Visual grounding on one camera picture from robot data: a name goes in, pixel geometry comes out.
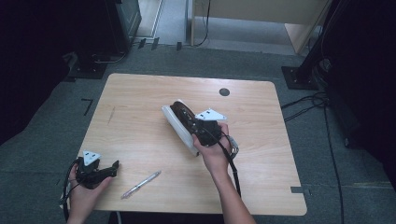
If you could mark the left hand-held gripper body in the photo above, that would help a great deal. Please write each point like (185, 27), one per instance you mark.
(88, 174)

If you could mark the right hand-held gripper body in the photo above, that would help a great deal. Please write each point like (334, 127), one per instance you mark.
(208, 132)

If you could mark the white pencil case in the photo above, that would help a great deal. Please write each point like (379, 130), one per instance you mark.
(179, 124)

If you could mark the person's right hand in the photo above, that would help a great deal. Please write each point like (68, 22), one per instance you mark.
(213, 157)

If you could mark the person's left hand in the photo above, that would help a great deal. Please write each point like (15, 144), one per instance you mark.
(82, 200)

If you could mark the silver wristwatch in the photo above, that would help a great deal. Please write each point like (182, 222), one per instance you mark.
(233, 146)

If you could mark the clear pen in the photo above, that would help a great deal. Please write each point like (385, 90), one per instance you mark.
(140, 184)

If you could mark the dark round table grommet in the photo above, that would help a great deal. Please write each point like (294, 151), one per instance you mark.
(224, 92)

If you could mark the black flat stand base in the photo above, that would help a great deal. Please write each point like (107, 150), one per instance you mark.
(88, 71)

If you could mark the black metal stand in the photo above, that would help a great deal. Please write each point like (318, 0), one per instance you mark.
(295, 79)

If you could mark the grey tape strip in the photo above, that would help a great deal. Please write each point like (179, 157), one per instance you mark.
(296, 189)

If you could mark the black cabinet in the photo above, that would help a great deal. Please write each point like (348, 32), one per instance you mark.
(124, 28)

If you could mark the dark curtain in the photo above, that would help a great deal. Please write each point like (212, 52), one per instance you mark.
(367, 77)
(31, 62)

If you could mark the beige wooden furniture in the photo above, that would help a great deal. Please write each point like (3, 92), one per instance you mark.
(264, 9)

